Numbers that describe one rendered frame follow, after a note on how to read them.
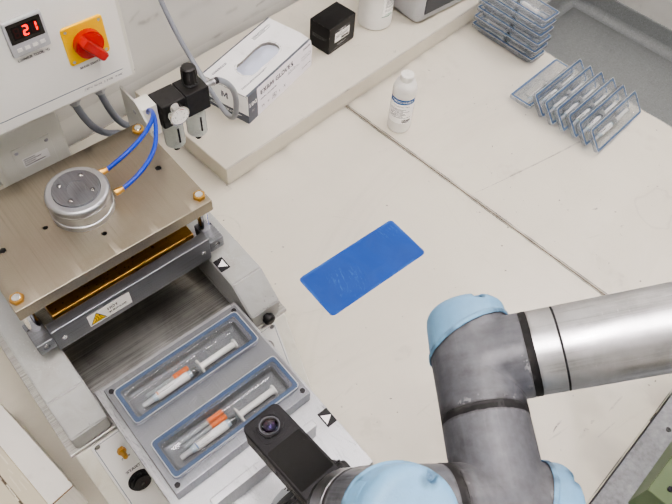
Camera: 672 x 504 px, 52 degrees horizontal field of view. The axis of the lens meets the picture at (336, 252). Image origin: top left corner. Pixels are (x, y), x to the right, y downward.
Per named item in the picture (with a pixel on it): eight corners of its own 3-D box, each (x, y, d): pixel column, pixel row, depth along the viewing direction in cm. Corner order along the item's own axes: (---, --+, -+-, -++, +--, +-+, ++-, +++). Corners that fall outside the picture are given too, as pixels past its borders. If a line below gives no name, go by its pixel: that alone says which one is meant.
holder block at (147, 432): (107, 398, 88) (103, 389, 85) (235, 313, 96) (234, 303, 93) (178, 500, 81) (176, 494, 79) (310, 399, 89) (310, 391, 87)
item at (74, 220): (-44, 226, 95) (-85, 163, 85) (150, 129, 108) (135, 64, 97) (38, 349, 86) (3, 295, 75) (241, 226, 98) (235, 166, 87)
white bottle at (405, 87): (388, 115, 151) (397, 63, 139) (411, 119, 151) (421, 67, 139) (385, 131, 148) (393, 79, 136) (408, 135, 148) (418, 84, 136)
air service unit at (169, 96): (140, 156, 111) (122, 86, 99) (215, 117, 117) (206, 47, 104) (158, 175, 109) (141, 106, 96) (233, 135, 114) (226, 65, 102)
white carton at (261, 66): (203, 100, 144) (199, 73, 138) (268, 43, 155) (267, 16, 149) (249, 124, 141) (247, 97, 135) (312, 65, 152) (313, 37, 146)
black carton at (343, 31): (308, 43, 156) (309, 17, 151) (334, 26, 160) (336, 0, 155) (328, 55, 154) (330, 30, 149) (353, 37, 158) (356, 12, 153)
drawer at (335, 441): (100, 404, 91) (86, 379, 85) (235, 314, 100) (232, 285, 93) (229, 592, 79) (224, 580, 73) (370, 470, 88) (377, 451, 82)
